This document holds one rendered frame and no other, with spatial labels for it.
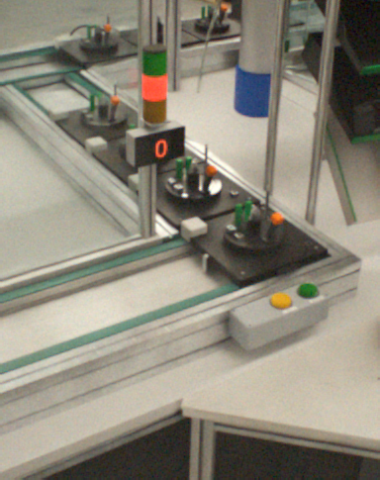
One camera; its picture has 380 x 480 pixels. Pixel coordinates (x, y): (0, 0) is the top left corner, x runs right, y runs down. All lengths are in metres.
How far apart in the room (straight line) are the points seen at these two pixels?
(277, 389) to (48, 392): 0.44
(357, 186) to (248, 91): 0.85
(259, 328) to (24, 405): 0.48
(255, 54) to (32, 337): 1.35
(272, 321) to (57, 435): 0.47
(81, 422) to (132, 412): 0.10
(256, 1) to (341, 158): 0.81
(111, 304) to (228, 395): 0.32
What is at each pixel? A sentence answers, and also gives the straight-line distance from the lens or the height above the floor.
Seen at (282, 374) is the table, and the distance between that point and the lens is 1.69.
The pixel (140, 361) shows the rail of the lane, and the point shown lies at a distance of 1.62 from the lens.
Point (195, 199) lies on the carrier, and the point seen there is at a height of 0.99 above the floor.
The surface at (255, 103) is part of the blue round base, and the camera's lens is 2.73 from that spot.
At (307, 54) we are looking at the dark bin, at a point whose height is 1.32.
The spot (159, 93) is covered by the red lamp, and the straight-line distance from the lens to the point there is 1.70.
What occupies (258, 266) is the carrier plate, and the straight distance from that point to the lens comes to 1.79.
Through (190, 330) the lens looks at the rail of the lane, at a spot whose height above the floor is 0.94.
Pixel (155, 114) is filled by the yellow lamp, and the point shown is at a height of 1.28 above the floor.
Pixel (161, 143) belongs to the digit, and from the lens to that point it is 1.74.
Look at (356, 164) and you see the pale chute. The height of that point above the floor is 1.09.
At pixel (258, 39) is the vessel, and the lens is 2.67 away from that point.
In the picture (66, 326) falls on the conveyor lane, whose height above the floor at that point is 0.92.
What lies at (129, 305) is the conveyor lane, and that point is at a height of 0.92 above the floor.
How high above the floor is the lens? 1.97
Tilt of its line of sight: 31 degrees down
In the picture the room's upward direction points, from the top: 1 degrees clockwise
